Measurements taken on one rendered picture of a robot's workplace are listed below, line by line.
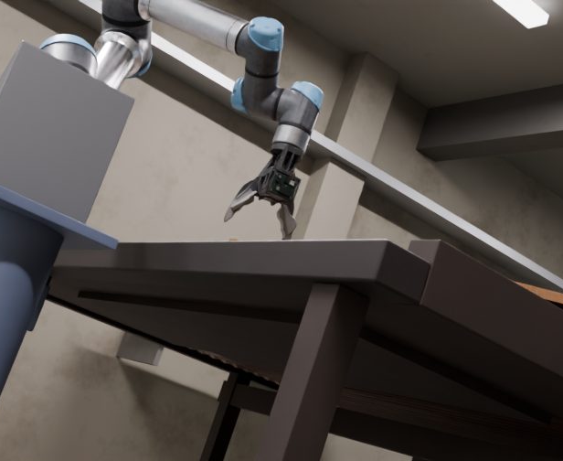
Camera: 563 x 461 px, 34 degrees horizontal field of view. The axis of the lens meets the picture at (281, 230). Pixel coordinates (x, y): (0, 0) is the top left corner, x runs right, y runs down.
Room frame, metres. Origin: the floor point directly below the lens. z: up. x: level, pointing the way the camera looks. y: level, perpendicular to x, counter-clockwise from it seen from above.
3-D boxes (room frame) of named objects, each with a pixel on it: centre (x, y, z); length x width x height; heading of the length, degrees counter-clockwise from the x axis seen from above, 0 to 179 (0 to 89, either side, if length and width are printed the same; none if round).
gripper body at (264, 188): (1.89, 0.04, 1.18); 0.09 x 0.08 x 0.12; 18
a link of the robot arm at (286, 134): (1.90, 0.04, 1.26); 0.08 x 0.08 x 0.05
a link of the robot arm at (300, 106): (1.90, 0.05, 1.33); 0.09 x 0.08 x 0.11; 79
